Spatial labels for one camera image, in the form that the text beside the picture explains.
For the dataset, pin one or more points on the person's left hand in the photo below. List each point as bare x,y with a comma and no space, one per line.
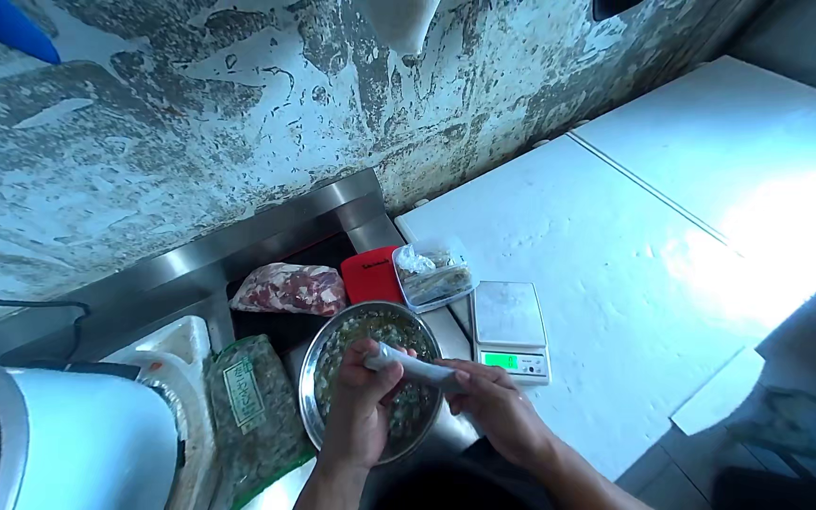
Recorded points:
360,419

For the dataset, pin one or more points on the person's right hand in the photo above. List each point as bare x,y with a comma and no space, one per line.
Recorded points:
511,416

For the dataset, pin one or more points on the person's left fingers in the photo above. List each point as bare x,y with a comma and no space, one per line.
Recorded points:
358,351

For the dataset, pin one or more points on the person's right index finger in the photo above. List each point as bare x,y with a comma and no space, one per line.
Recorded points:
475,368

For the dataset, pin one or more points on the person's right thumb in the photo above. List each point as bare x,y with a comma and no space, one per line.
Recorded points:
477,387

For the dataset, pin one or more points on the person's right fingers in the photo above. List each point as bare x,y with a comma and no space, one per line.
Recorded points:
459,404

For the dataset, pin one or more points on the person's left thumb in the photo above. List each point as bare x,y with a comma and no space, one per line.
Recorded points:
383,383

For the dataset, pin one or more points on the grey translucent roll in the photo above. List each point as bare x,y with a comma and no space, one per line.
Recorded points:
415,368

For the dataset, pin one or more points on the person's left forearm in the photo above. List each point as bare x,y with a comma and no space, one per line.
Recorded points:
334,487

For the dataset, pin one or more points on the person's right forearm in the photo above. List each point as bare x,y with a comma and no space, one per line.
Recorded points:
585,480

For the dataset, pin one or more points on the chopped green mixture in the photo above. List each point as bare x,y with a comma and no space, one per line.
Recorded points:
408,414

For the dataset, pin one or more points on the stainless steel bowl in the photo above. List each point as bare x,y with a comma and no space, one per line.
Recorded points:
309,388

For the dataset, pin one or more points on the white digital kitchen scale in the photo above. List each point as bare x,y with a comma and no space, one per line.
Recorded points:
511,315

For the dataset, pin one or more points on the red plastic lid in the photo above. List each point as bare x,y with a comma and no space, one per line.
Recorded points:
371,276

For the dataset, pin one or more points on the clear plastic container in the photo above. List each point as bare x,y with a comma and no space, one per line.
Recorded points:
421,302

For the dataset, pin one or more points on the person's body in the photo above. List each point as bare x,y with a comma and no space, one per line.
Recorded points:
443,489

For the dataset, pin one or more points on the wrapped block of meat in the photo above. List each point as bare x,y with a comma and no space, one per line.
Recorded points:
293,289

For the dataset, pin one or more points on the pile of grey wrapped rolls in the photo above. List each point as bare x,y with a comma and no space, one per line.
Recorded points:
440,282

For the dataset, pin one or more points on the green bag with label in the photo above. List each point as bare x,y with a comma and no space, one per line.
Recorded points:
270,432

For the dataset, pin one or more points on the white table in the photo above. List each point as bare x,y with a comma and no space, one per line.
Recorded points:
592,297

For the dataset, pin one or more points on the white foam box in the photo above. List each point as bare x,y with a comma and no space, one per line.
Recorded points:
195,396

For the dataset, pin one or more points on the stainless steel counter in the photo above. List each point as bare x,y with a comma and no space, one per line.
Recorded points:
188,266

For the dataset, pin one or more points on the white flat panel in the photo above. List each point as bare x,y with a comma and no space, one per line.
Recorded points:
719,391

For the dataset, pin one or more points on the white rounded appliance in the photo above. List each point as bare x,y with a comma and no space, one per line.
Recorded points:
96,432

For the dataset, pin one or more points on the white hanging object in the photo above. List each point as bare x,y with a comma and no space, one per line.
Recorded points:
401,25

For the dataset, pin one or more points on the black rounded object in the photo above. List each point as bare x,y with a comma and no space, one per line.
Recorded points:
610,6

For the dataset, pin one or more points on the blue pointed object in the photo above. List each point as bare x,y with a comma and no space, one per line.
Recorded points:
4,25

